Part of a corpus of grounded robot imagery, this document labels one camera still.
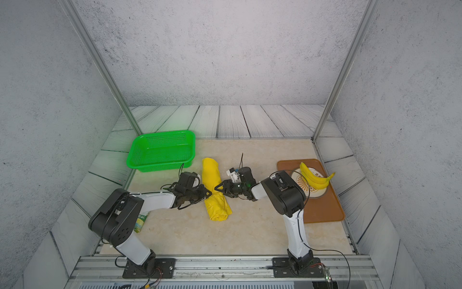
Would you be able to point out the green snack bag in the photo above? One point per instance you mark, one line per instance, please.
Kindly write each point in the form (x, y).
(141, 219)

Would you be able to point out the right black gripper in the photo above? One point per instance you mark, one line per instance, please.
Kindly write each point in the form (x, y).
(227, 186)

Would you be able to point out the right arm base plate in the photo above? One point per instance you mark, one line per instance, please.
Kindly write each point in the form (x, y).
(303, 267)

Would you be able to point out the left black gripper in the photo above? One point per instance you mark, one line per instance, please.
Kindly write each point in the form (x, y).
(203, 192)

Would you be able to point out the green plastic basket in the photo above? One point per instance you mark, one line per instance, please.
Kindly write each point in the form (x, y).
(162, 151)

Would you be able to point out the yellow banana bunch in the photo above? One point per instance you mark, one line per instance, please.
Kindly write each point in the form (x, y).
(318, 183)

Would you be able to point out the aluminium front rail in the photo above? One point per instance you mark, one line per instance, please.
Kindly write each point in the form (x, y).
(354, 271)

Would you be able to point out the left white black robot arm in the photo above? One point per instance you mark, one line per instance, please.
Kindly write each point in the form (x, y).
(115, 220)

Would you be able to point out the right metal frame post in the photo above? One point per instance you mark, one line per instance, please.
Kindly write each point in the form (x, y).
(356, 43)

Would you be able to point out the left metal frame post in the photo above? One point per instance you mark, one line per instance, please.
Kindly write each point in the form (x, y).
(83, 34)

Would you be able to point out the brown cutting board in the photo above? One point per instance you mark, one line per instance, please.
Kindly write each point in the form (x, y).
(325, 208)

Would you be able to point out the yellow shorts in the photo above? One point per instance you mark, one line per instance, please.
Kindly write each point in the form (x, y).
(216, 205)

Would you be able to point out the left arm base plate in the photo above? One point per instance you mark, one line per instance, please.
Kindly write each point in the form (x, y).
(153, 268)

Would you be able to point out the metal frame post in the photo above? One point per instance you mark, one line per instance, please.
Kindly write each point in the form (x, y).
(356, 43)
(83, 34)

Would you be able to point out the patterned round plate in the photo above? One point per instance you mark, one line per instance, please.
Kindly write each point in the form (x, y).
(310, 191)

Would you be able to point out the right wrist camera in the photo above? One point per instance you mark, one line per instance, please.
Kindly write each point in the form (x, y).
(233, 175)

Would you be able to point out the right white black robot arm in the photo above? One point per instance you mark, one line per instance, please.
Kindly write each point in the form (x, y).
(287, 198)

